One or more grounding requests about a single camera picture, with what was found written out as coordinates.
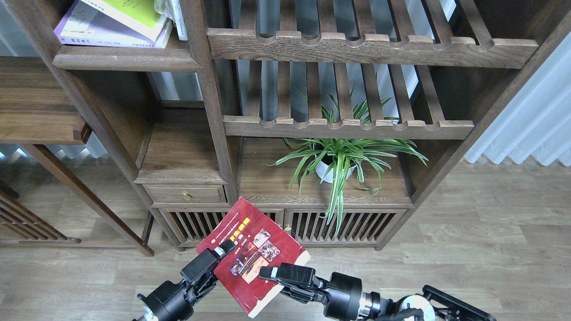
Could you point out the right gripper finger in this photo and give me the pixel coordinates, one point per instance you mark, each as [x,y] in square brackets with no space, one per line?
[276,275]

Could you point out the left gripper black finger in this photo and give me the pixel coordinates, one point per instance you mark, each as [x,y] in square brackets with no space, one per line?
[205,263]

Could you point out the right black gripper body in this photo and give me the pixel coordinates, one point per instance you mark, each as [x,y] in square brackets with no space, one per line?
[342,296]

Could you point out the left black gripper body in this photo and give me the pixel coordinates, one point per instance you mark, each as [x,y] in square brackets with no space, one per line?
[175,302]

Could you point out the red paperback book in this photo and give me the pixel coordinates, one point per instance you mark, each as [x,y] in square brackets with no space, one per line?
[259,242]

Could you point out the yellow green paperback book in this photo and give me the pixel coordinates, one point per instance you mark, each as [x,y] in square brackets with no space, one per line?
[138,15]

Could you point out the white lavender paperback book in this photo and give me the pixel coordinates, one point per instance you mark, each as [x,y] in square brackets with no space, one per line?
[84,25]

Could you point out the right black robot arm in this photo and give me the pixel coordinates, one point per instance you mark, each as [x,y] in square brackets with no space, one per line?
[429,306]

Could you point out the white object on upper shelf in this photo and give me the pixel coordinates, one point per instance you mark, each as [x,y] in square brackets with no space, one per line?
[172,10]

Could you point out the right slatted cabinet door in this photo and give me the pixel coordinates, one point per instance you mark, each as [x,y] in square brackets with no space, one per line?
[357,228]

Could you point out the small wooden drawer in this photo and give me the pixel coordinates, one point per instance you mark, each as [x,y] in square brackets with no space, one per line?
[186,194]

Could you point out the white plant pot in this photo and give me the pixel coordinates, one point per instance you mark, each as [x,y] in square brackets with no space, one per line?
[324,164]

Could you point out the green spider plant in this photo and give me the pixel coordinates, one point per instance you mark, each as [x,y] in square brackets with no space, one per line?
[362,151]

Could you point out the dark wooden bookshelf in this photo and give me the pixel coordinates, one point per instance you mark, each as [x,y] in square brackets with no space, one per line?
[210,110]

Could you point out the wooden side table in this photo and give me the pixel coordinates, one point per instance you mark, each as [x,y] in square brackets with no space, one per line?
[35,113]

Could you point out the white curtain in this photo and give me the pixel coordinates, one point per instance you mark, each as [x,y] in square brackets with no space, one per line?
[537,121]

